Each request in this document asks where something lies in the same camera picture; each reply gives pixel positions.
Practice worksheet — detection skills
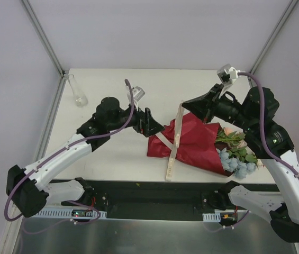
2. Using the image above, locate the clear glass flask vase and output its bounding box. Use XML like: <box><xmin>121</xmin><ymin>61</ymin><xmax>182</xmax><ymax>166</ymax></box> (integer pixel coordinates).
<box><xmin>68</xmin><ymin>74</ymin><xmax>88</xmax><ymax>107</ymax></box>

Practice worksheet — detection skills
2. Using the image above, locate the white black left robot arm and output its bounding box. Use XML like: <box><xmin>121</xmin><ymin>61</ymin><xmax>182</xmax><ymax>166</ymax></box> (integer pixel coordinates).
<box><xmin>6</xmin><ymin>97</ymin><xmax>164</xmax><ymax>217</ymax></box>

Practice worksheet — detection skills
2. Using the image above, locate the aluminium frame post right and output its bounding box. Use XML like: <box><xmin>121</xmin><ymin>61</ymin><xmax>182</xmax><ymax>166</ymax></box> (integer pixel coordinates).
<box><xmin>250</xmin><ymin>0</ymin><xmax>299</xmax><ymax>74</ymax></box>

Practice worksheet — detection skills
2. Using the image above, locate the aluminium frame post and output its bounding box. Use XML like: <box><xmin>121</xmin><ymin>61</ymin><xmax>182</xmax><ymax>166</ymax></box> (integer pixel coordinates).
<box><xmin>250</xmin><ymin>0</ymin><xmax>299</xmax><ymax>74</ymax></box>
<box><xmin>20</xmin><ymin>0</ymin><xmax>65</xmax><ymax>77</ymax></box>

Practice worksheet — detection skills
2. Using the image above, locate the cream ribbon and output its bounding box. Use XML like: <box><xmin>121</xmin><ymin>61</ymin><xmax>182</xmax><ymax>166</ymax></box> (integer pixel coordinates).
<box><xmin>156</xmin><ymin>101</ymin><xmax>184</xmax><ymax>182</ymax></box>

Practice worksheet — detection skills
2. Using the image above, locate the white slotted cable duct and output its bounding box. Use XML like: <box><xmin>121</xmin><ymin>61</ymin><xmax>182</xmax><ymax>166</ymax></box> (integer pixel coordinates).
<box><xmin>33</xmin><ymin>208</ymin><xmax>107</xmax><ymax>220</ymax></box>
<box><xmin>202</xmin><ymin>211</ymin><xmax>238</xmax><ymax>223</ymax></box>

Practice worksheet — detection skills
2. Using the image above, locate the white slotted cable duct right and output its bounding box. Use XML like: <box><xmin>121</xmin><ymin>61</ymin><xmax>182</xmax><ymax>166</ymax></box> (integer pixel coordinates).
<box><xmin>202</xmin><ymin>211</ymin><xmax>238</xmax><ymax>223</ymax></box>

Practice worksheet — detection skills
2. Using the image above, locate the aluminium frame post left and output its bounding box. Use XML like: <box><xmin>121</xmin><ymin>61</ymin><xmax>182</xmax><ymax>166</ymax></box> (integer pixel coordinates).
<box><xmin>20</xmin><ymin>0</ymin><xmax>65</xmax><ymax>77</ymax></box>

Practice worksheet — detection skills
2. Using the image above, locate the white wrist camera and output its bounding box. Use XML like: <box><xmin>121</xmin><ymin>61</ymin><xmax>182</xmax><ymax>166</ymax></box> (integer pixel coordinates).
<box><xmin>127</xmin><ymin>86</ymin><xmax>146</xmax><ymax>107</ymax></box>
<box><xmin>217</xmin><ymin>64</ymin><xmax>241</xmax><ymax>88</ymax></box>

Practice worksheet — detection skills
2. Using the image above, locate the white slotted cable duct left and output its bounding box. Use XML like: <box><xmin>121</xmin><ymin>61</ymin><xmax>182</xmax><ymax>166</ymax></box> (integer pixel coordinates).
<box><xmin>33</xmin><ymin>208</ymin><xmax>107</xmax><ymax>220</ymax></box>

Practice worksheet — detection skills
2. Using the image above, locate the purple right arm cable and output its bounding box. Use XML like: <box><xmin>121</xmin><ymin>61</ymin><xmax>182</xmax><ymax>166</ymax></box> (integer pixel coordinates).
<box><xmin>204</xmin><ymin>71</ymin><xmax>299</xmax><ymax>254</ymax></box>

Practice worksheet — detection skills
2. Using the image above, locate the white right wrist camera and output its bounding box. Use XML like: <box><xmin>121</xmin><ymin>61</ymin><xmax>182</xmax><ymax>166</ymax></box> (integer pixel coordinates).
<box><xmin>217</xmin><ymin>64</ymin><xmax>241</xmax><ymax>88</ymax></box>

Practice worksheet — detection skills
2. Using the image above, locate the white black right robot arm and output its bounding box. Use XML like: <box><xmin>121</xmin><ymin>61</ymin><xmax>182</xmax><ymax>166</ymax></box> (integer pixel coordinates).
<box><xmin>182</xmin><ymin>84</ymin><xmax>299</xmax><ymax>243</ymax></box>

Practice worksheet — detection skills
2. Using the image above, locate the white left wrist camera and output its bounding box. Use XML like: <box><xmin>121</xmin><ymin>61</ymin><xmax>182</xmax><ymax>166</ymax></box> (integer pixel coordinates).
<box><xmin>127</xmin><ymin>86</ymin><xmax>146</xmax><ymax>107</ymax></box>

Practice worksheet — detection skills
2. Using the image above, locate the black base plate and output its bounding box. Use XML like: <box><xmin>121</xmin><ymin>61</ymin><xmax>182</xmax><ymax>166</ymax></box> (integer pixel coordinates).
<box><xmin>30</xmin><ymin>178</ymin><xmax>284</xmax><ymax>220</ymax></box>

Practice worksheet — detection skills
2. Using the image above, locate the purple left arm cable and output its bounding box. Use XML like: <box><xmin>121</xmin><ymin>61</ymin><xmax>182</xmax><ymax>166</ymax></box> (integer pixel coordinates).
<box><xmin>4</xmin><ymin>78</ymin><xmax>135</xmax><ymax>233</ymax></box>

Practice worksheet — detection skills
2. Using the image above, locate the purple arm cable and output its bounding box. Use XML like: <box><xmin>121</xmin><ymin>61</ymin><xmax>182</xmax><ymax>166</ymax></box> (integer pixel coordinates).
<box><xmin>4</xmin><ymin>78</ymin><xmax>135</xmax><ymax>233</ymax></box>
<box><xmin>204</xmin><ymin>71</ymin><xmax>299</xmax><ymax>254</ymax></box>

